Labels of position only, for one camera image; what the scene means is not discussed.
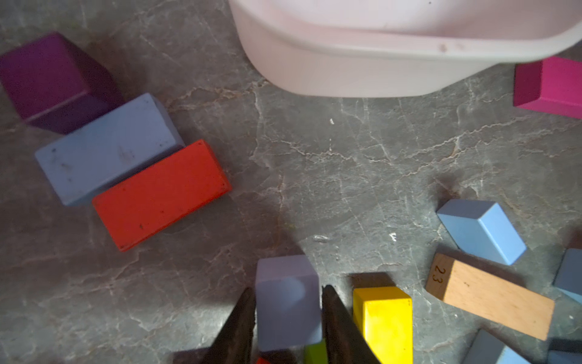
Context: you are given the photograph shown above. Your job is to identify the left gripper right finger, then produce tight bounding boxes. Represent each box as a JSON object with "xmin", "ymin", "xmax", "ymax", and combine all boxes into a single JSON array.
[{"xmin": 322, "ymin": 285, "xmax": 380, "ymax": 364}]

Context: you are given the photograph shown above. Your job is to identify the green cube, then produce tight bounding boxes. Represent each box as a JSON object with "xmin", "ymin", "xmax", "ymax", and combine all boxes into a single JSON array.
[{"xmin": 304, "ymin": 340, "xmax": 328, "ymax": 364}]

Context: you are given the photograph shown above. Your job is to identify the long blue block upper-left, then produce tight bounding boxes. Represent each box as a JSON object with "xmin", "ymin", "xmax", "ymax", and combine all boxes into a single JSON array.
[{"xmin": 35, "ymin": 93, "xmax": 185, "ymax": 206}]

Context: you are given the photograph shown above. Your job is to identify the blue cube right cluster a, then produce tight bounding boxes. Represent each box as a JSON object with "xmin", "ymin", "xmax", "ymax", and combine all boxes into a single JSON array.
[{"xmin": 553, "ymin": 248, "xmax": 582, "ymax": 303}]

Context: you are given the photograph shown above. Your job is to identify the yellow upright block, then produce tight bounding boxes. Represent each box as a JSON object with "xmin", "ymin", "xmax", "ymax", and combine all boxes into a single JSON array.
[{"xmin": 353, "ymin": 287, "xmax": 414, "ymax": 363}]

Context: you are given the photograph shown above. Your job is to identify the small blue cube centre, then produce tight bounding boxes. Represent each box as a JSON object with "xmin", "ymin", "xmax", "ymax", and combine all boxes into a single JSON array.
[{"xmin": 436, "ymin": 199, "xmax": 527, "ymax": 265}]

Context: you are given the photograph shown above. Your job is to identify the tan block right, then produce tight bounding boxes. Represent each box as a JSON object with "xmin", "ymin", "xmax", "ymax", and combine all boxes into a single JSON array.
[{"xmin": 425, "ymin": 253, "xmax": 555, "ymax": 341}]

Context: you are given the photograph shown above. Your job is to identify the white plastic tub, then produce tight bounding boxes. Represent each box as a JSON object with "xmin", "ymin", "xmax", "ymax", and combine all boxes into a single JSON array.
[{"xmin": 230, "ymin": 1, "xmax": 581, "ymax": 98}]

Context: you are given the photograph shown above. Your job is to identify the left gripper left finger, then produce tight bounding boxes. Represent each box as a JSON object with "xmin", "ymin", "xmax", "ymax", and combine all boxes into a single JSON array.
[{"xmin": 201, "ymin": 288, "xmax": 256, "ymax": 364}]

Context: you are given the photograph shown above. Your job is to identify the magenta block top right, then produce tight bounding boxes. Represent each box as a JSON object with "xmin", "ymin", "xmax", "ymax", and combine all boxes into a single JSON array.
[{"xmin": 513, "ymin": 56, "xmax": 581, "ymax": 119}]

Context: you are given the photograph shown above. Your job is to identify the purple cube block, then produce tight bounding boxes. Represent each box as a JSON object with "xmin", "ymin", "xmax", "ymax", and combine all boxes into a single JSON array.
[{"xmin": 1, "ymin": 32, "xmax": 124, "ymax": 134}]

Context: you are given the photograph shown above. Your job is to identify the red long block upper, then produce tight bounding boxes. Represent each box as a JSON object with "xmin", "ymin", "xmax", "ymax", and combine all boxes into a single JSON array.
[{"xmin": 92, "ymin": 140, "xmax": 232, "ymax": 252}]

